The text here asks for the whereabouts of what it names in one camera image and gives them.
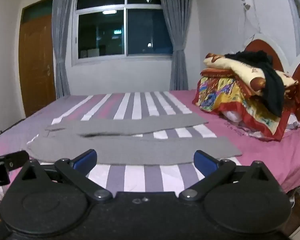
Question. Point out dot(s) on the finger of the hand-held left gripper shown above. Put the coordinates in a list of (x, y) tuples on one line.
[(15, 158)]

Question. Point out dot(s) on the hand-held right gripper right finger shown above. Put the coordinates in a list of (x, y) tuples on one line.
[(203, 160)]

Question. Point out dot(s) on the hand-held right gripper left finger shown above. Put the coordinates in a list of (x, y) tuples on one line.
[(85, 158)]

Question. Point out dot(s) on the grey pants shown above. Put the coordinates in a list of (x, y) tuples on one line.
[(140, 150)]

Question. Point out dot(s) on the white pillow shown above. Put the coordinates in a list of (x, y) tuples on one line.
[(231, 116)]

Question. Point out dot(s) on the bed with striped pink sheet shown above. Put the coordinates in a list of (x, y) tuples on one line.
[(145, 177)]

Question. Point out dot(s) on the colourful printed blanket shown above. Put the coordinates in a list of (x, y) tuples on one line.
[(215, 92)]

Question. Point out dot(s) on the brown wooden door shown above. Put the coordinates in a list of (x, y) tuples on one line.
[(35, 67)]

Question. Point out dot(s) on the black garment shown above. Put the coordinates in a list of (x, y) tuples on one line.
[(272, 90)]

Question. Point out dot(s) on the cream printed blanket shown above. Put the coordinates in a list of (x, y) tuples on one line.
[(240, 66)]

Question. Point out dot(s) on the white framed window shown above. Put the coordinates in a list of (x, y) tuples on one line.
[(102, 35)]

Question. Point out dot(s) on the red wooden headboard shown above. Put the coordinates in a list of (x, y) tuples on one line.
[(262, 47)]

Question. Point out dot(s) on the white wall socket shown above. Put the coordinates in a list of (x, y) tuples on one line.
[(246, 3)]

